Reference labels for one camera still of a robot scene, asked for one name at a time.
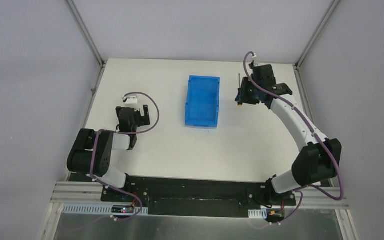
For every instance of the white slotted cable duct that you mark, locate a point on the white slotted cable duct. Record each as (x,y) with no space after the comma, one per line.
(98,209)

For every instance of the black yellow-capped screwdriver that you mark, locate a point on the black yellow-capped screwdriver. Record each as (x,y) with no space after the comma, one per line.
(238,79)

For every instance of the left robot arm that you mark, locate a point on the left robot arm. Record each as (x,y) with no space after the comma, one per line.
(92,151)

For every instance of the controller board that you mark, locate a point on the controller board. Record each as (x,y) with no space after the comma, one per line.
(122,209)
(276,215)

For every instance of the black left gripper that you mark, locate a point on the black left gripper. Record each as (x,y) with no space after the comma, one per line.
(144,115)

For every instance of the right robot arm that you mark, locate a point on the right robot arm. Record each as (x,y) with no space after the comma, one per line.
(319,156)

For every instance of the right aluminium frame post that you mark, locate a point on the right aluminium frame post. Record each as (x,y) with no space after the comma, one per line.
(317,32)

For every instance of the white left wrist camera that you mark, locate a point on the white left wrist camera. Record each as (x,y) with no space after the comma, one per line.
(130,101)

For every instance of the blue plastic bin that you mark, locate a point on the blue plastic bin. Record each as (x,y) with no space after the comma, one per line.
(202,102)

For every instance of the left aluminium frame post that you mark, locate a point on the left aluminium frame post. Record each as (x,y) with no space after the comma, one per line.
(81,25)

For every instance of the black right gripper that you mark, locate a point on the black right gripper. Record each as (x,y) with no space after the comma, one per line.
(245,96)

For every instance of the left controller board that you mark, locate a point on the left controller board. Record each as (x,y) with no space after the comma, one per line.
(122,209)

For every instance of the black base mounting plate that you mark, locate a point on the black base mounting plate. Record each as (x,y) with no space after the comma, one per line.
(199,198)

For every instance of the aluminium front rail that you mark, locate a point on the aluminium front rail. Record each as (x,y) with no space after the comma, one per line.
(92,192)

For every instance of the aluminium frame post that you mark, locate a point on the aluminium frame post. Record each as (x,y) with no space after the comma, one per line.
(317,32)
(81,25)

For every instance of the right controller board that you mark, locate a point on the right controller board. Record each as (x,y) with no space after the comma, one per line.
(276,215)

